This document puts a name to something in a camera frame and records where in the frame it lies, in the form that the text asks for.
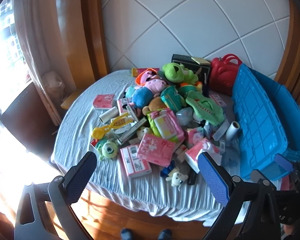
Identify yellow snowball maker tongs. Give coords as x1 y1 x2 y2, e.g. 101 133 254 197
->
91 113 134 140

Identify long green white box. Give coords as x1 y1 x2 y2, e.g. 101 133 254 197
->
117 117 147 145

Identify pastel tissue pack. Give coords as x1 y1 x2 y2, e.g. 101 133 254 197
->
185 127 205 148

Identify green pink wipes pack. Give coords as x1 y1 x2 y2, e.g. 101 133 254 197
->
147 108 185 143

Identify blue plastic crate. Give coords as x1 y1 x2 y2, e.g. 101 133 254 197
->
232 64 300 180

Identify green one-eyed monster plush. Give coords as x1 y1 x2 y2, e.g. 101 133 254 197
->
96 139 119 160

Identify white paper roll right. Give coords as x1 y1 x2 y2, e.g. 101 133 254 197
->
225 121 240 141

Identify white paper roll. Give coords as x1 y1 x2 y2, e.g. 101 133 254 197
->
225 121 240 141
99 107 119 124

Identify pink white barcode tissue pack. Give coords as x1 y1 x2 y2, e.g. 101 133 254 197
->
120 144 152 179

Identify black rectangular case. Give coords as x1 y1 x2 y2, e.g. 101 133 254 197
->
187 168 197 185

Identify pink barcode box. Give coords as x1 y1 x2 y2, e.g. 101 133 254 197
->
209 94 227 108

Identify white paper roll left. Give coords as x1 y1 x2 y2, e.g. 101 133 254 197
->
99 107 119 124

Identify green crocodile plush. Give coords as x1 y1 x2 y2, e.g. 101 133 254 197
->
185 91 225 126

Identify small pink tissue pack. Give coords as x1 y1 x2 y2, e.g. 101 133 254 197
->
93 94 115 109

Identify small white dog plush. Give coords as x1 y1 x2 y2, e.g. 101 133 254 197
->
165 169 188 187

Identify red toy suitcase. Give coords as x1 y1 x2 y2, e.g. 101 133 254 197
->
209 54 242 96

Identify teal plush toy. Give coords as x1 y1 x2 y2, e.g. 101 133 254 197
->
125 86 141 98

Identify black gift box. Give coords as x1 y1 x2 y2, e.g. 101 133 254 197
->
171 54 212 97

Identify pink pig plush blue body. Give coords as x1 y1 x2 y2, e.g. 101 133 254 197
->
131 79 167 109

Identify green orange duck plush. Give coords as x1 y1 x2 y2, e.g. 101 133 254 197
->
177 81 203 98

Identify brown bear plush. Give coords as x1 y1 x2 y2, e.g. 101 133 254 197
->
142 97 167 115

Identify teal wipes pack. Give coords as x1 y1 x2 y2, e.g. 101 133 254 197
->
160 86 186 113

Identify yellow sticky note pad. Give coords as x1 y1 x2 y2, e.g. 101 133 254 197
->
191 57 211 65

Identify long pink yellow box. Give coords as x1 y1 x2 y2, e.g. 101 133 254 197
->
131 68 160 77

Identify green frog plush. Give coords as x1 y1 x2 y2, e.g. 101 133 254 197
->
162 63 199 85

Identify pig plush in orange hood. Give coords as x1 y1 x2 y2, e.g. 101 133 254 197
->
135 70 157 86

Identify pink curtain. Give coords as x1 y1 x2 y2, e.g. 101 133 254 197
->
13 0 76 126

